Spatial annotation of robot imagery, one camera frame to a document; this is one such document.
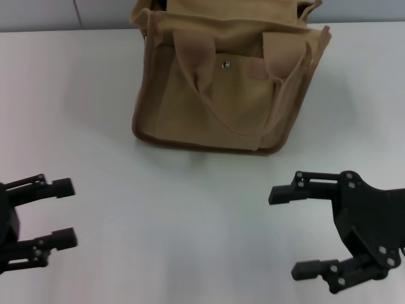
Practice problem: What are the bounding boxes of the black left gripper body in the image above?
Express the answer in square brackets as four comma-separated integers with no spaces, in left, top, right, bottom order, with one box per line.
[0,182,20,263]

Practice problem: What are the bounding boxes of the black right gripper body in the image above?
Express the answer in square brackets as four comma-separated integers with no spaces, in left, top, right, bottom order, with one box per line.
[330,170,405,270]

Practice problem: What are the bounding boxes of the khaki canvas food bag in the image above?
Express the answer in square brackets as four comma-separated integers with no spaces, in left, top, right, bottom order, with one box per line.
[131,0,333,157]

